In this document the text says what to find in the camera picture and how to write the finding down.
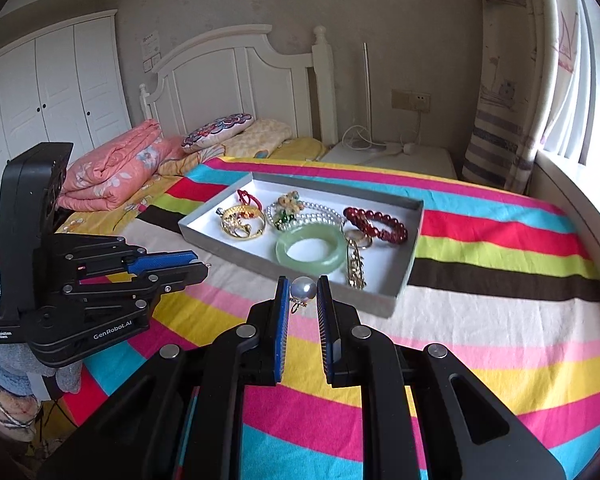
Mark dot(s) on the white wooden headboard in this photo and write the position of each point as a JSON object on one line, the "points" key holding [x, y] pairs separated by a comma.
{"points": [[220, 70]]}

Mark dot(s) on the printed striped curtain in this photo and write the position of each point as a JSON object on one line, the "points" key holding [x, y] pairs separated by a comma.
{"points": [[510, 110]]}

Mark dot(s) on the beige pillow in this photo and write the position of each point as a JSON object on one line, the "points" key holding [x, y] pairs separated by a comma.
{"points": [[261, 135]]}

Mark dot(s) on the white wardrobe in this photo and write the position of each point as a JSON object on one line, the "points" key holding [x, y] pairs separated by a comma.
{"points": [[40, 90]]}

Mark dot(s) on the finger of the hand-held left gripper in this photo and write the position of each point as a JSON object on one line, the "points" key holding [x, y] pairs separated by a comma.
{"points": [[160, 261], [180, 277]]}

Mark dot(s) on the gold bangle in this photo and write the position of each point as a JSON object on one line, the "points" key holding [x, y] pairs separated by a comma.
{"points": [[262, 224]]}

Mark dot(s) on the wall switch panel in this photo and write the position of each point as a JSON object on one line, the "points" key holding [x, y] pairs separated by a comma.
{"points": [[151, 52]]}

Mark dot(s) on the pearl earring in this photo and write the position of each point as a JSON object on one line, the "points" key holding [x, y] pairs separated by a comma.
{"points": [[302, 290]]}

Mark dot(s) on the white nightstand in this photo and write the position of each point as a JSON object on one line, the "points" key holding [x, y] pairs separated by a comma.
{"points": [[430, 162]]}

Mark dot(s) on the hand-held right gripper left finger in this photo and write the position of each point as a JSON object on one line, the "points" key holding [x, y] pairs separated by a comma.
{"points": [[281, 325]]}

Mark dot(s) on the embroidered round-pattern pillow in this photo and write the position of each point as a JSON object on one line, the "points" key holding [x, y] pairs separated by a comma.
{"points": [[217, 130]]}

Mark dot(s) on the white shallow box tray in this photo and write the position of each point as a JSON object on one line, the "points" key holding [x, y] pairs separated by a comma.
{"points": [[380, 266]]}

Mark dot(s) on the beige wall socket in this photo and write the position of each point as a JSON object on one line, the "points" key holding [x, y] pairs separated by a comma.
{"points": [[410, 99]]}

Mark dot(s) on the rainbow striped blanket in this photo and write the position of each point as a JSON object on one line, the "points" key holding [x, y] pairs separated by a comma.
{"points": [[480, 350]]}

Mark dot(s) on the ornate gold pendant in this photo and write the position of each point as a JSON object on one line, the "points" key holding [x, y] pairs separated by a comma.
{"points": [[240, 223]]}

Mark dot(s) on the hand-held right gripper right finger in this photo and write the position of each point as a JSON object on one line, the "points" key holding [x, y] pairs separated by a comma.
{"points": [[324, 320]]}

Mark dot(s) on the green jade bangle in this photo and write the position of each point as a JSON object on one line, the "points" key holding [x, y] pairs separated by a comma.
{"points": [[285, 256]]}

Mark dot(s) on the folded pink floral quilt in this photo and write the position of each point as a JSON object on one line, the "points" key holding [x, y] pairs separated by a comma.
{"points": [[110, 170]]}

